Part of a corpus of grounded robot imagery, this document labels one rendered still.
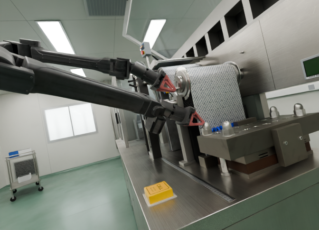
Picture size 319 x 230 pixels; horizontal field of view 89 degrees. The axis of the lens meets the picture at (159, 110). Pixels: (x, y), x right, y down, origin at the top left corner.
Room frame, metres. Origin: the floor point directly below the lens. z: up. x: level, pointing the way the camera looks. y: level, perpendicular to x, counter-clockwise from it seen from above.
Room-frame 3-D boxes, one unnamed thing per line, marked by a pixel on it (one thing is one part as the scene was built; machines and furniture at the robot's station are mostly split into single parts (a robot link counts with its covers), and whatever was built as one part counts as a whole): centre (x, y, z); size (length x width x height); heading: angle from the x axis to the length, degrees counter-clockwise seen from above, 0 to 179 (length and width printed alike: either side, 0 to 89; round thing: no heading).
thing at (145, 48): (1.24, 0.02, 1.66); 0.07 x 0.07 x 0.10; 35
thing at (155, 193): (0.49, 0.05, 0.91); 0.07 x 0.07 x 0.02; 17
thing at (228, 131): (0.50, -0.19, 1.05); 0.04 x 0.04 x 0.04
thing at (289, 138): (0.50, -0.37, 0.96); 0.10 x 0.03 x 0.11; 107
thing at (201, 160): (0.69, -0.26, 0.92); 0.28 x 0.04 x 0.04; 107
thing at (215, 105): (0.69, -0.25, 1.11); 0.23 x 0.01 x 0.18; 107
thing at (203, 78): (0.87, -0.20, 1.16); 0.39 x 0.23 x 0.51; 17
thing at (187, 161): (0.73, -0.07, 1.05); 0.06 x 0.05 x 0.31; 107
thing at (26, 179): (3.95, 3.50, 0.51); 0.91 x 0.58 x 1.02; 41
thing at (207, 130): (0.59, -0.15, 1.05); 0.04 x 0.04 x 0.04
